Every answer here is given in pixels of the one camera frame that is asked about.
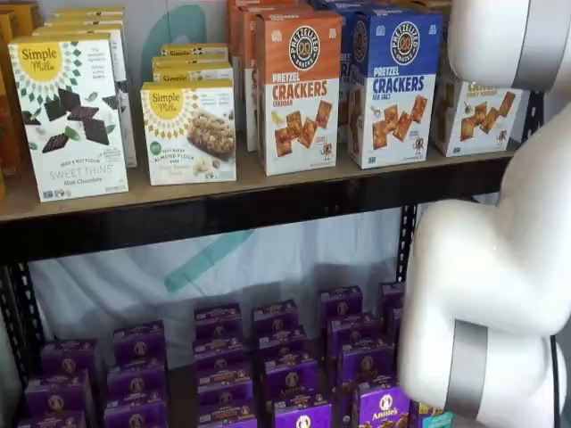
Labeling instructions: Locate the Sweet Thins mint chocolate box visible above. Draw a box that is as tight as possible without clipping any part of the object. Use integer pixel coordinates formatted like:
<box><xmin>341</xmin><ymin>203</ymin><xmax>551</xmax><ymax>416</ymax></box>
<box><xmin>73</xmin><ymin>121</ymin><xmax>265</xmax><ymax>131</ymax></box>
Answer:
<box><xmin>42</xmin><ymin>18</ymin><xmax>128</xmax><ymax>33</ymax></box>
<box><xmin>7</xmin><ymin>31</ymin><xmax>130</xmax><ymax>204</ymax></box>
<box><xmin>31</xmin><ymin>25</ymin><xmax>137</xmax><ymax>169</ymax></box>
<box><xmin>48</xmin><ymin>12</ymin><xmax>126</xmax><ymax>24</ymax></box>

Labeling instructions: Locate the blue sea salt crackers box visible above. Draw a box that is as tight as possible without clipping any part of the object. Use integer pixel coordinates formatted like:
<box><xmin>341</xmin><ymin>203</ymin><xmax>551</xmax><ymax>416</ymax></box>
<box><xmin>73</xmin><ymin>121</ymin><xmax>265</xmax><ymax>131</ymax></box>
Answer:
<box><xmin>348</xmin><ymin>7</ymin><xmax>443</xmax><ymax>170</ymax></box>
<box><xmin>337</xmin><ymin>11</ymin><xmax>358</xmax><ymax>144</ymax></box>
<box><xmin>310</xmin><ymin>0</ymin><xmax>450</xmax><ymax>13</ymax></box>

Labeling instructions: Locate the wooden shelf board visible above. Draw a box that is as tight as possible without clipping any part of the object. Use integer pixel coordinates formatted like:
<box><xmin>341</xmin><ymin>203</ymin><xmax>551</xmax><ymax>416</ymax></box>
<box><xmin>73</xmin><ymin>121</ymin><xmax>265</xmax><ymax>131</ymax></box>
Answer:
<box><xmin>0</xmin><ymin>141</ymin><xmax>518</xmax><ymax>223</ymax></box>

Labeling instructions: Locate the almond flour bars box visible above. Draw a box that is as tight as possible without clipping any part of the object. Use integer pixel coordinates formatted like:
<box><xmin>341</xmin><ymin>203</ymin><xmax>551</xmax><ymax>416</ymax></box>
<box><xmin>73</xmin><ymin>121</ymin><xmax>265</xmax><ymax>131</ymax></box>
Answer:
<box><xmin>140</xmin><ymin>81</ymin><xmax>237</xmax><ymax>186</ymax></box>
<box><xmin>152</xmin><ymin>56</ymin><xmax>235</xmax><ymax>88</ymax></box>
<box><xmin>160</xmin><ymin>43</ymin><xmax>230</xmax><ymax>62</ymax></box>

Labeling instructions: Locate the orange snack box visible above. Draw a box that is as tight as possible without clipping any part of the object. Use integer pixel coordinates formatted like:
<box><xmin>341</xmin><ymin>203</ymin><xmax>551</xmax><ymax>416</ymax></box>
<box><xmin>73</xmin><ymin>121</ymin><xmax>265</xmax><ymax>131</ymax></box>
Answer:
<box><xmin>0</xmin><ymin>12</ymin><xmax>27</xmax><ymax>180</ymax></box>
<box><xmin>0</xmin><ymin>2</ymin><xmax>41</xmax><ymax>39</ymax></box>

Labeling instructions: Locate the black metal shelf rack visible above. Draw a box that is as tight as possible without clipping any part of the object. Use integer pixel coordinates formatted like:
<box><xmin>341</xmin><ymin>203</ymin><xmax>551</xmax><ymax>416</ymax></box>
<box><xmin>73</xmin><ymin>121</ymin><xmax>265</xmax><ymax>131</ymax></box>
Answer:
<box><xmin>26</xmin><ymin>0</ymin><xmax>451</xmax><ymax>353</ymax></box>
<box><xmin>0</xmin><ymin>0</ymin><xmax>548</xmax><ymax>428</ymax></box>

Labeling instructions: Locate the orange cheddar pretzel crackers box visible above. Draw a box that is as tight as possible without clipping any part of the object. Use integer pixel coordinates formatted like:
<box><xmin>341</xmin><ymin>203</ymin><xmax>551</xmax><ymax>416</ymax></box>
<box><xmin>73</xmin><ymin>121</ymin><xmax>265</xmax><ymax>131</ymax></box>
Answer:
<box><xmin>243</xmin><ymin>4</ymin><xmax>316</xmax><ymax>152</ymax></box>
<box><xmin>227</xmin><ymin>0</ymin><xmax>298</xmax><ymax>135</ymax></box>
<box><xmin>254</xmin><ymin>9</ymin><xmax>343</xmax><ymax>177</ymax></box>

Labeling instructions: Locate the yellow honey mustard crackers box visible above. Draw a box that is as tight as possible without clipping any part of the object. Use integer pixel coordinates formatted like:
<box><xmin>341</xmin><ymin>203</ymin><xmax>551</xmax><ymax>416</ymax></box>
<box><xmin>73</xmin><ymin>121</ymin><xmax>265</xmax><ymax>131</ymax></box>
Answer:
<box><xmin>431</xmin><ymin>70</ymin><xmax>524</xmax><ymax>158</ymax></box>

